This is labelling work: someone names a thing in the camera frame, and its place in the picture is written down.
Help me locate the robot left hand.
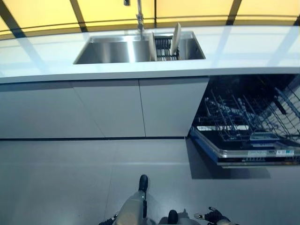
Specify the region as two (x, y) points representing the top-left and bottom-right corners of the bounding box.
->
(100, 216), (120, 225)

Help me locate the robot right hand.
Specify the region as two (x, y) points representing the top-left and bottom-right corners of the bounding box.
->
(194, 212), (232, 225)

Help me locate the open dishwasher door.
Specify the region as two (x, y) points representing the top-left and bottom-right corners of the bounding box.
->
(188, 125), (300, 167)

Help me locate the robot right leg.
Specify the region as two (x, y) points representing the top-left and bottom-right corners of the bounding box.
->
(158, 209), (195, 225)

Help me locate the wide grey cabinet door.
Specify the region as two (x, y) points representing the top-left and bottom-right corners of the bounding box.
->
(0, 81), (106, 139)

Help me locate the stainless steel kitchen sink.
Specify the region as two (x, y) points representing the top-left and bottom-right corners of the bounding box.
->
(73, 30), (207, 65)

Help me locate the black dish drying rack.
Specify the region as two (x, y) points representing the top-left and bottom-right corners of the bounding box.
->
(152, 32), (183, 62)

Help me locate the cream round plate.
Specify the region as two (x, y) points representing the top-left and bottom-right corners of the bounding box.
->
(169, 22), (182, 55)

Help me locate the chrome kitchen faucet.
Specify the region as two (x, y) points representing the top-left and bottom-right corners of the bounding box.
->
(135, 0), (148, 41)

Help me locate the wire dishwasher lower rack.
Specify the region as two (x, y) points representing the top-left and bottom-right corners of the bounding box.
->
(198, 88), (300, 144)

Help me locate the wire dishwasher rack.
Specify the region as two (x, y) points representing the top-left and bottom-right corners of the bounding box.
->
(274, 77), (300, 116)
(198, 88), (300, 144)

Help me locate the wire dishwasher upper rack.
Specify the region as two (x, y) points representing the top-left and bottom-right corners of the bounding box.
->
(274, 77), (300, 116)

